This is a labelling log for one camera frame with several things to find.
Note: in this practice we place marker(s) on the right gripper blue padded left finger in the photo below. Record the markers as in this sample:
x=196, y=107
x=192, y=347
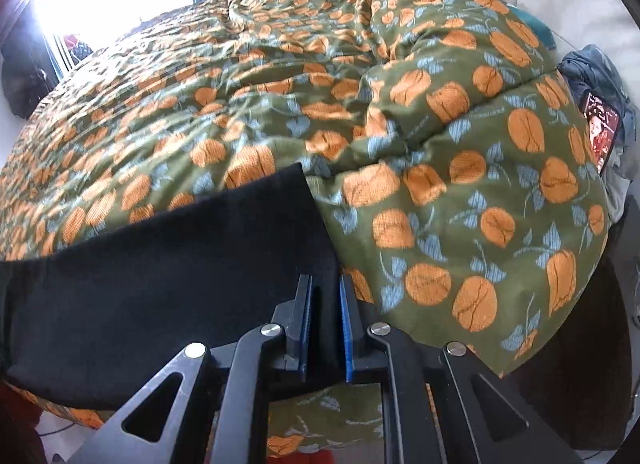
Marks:
x=298, y=328

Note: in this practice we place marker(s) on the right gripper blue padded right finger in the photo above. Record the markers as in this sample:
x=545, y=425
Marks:
x=354, y=332

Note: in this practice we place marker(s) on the black pants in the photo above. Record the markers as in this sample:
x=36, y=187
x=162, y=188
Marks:
x=86, y=327

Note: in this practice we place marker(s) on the pumpkin print green quilt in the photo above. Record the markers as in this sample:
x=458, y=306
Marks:
x=447, y=157

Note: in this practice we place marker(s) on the red fleece robe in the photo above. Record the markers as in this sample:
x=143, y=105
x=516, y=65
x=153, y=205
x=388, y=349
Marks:
x=20, y=442

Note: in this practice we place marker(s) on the smartphone with red screen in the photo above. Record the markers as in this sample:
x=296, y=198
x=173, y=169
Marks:
x=603, y=123

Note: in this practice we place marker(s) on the blue grey crumpled garment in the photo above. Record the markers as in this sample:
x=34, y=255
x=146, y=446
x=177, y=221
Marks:
x=590, y=70

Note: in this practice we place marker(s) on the teal pillow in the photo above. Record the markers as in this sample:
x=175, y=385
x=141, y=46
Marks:
x=541, y=30

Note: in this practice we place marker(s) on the dark clothes on rack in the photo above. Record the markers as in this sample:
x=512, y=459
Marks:
x=27, y=73

